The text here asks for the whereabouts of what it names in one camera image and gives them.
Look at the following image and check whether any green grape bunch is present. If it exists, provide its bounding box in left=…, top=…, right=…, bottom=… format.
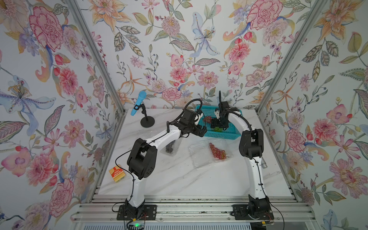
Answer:
left=213, top=127, right=223, bottom=132

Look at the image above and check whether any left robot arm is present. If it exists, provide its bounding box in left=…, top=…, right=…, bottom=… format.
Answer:
left=125, top=99, right=207, bottom=214

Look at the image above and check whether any teal plastic mesh basket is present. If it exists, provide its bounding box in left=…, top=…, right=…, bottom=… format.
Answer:
left=198, top=105, right=241, bottom=140

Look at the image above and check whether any aluminium frame post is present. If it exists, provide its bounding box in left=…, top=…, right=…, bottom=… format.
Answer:
left=66, top=0, right=125, bottom=114
left=256, top=1, right=326, bottom=115

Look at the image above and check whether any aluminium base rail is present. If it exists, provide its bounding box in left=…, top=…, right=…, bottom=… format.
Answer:
left=71, top=195, right=315, bottom=223

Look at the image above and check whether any blue microphone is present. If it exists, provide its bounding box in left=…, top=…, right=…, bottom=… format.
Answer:
left=131, top=91, right=147, bottom=116

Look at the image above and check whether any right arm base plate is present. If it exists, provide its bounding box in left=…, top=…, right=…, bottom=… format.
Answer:
left=231, top=204, right=274, bottom=221

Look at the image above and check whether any left aluminium frame post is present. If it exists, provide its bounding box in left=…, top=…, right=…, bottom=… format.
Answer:
left=66, top=0, right=125, bottom=114

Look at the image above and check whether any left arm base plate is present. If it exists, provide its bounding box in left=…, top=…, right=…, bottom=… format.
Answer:
left=117, top=204, right=157, bottom=221

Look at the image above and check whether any red grape bunch back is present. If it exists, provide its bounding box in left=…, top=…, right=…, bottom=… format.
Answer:
left=203, top=116, right=212, bottom=124

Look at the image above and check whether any black grape bunch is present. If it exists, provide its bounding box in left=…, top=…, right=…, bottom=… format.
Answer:
left=165, top=145, right=173, bottom=153

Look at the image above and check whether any red grape bunch front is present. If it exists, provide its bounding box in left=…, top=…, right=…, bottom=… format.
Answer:
left=209, top=143, right=227, bottom=160

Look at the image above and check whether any black microphone stand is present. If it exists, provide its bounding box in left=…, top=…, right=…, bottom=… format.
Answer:
left=131, top=103, right=155, bottom=128

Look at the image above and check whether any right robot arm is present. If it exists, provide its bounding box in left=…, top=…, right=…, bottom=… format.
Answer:
left=211, top=101, right=274, bottom=220

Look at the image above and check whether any clear clamshell container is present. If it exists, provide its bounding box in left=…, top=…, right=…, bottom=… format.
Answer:
left=161, top=140, right=181, bottom=156
left=188, top=139, right=233, bottom=169

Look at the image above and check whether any right aluminium frame post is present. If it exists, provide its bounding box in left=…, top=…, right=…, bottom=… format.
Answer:
left=256, top=1, right=326, bottom=115

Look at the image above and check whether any red grape bunch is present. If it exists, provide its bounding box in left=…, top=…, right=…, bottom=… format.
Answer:
left=209, top=143, right=227, bottom=160
left=203, top=116, right=212, bottom=124

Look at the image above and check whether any grey microphone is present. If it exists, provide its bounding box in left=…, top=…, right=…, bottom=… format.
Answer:
left=261, top=158, right=268, bottom=169

